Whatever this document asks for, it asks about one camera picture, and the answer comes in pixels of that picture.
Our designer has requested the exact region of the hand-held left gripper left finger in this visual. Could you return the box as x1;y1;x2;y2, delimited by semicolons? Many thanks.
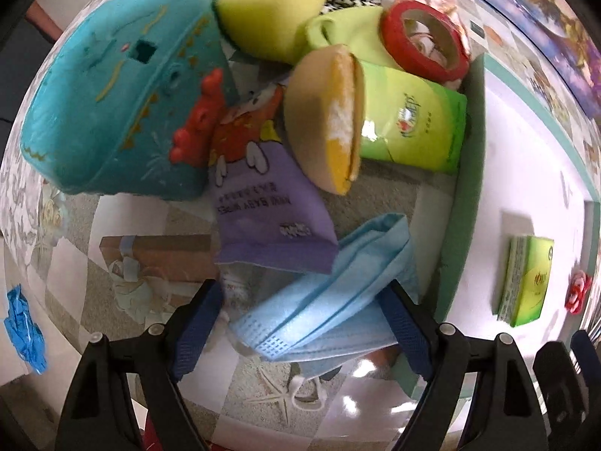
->
55;279;225;451

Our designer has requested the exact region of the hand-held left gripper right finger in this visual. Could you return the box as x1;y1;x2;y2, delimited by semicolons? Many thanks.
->
380;279;548;451

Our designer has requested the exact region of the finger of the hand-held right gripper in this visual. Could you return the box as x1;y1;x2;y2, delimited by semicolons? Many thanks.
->
533;341;584;451
570;330;601;388

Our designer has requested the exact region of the blue face mask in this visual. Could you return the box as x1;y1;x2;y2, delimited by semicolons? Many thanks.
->
228;213;421;409

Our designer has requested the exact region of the teal and white box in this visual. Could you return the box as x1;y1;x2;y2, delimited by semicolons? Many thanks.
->
392;51;601;405

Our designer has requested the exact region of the lime green cloth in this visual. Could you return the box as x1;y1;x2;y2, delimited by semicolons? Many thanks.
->
305;6;400;69

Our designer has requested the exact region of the yellow and green sponge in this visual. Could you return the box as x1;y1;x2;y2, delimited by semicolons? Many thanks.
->
212;0;346;64

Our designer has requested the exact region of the red fabric flower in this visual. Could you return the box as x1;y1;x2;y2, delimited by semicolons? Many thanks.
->
566;270;593;313

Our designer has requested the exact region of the green tissue pack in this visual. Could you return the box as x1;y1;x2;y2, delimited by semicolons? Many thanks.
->
497;235;556;328
354;60;469;174

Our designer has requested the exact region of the purple baby wipes pack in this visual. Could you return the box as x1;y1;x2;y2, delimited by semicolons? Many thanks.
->
207;82;340;275

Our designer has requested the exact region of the checked printed tablecloth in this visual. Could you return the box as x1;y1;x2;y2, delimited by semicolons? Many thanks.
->
0;0;595;447

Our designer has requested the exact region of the blue glove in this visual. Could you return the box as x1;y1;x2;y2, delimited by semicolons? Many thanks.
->
4;284;48;377

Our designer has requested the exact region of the teal plush pouch red crab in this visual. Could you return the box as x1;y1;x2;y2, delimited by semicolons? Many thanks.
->
20;0;240;200

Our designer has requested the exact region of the red tape roll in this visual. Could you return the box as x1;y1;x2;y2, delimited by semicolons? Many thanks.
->
380;0;471;82

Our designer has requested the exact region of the floral wall poster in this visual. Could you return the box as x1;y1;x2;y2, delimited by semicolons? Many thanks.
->
423;0;601;120

